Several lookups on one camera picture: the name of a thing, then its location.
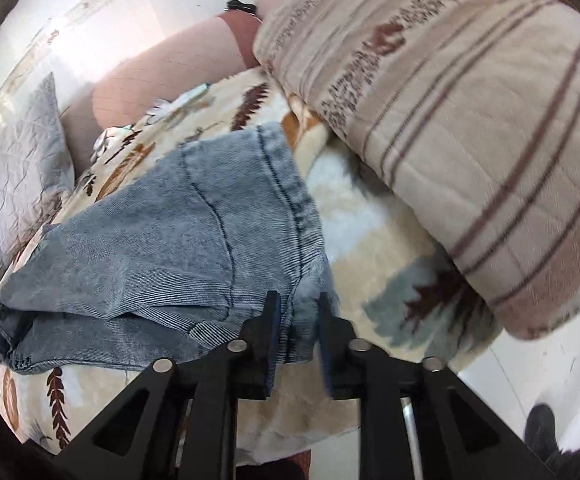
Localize grey-blue denim pants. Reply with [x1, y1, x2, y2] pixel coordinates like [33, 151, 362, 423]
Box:
[0, 121, 341, 372]

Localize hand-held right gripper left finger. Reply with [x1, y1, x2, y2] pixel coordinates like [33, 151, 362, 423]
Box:
[52, 290, 283, 480]

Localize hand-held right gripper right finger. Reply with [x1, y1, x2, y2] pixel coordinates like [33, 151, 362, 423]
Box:
[318, 291, 557, 480]

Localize small black object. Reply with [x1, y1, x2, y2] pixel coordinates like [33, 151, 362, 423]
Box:
[226, 0, 261, 16]

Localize white glove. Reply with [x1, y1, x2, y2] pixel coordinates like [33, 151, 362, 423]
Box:
[91, 125, 143, 163]
[147, 84, 215, 123]

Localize striped beige pillow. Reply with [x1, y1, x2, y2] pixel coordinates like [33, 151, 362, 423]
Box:
[252, 0, 580, 341]

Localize grey quilted pillow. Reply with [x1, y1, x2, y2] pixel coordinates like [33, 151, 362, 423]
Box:
[0, 72, 75, 291]

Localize pink sofa backrest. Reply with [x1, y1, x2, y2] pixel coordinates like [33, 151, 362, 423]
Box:
[62, 0, 580, 171]

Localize leaf print blanket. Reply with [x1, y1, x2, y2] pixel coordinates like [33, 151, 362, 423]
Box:
[0, 67, 506, 461]

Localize black shoe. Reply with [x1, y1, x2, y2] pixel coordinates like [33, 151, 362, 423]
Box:
[524, 404, 580, 471]

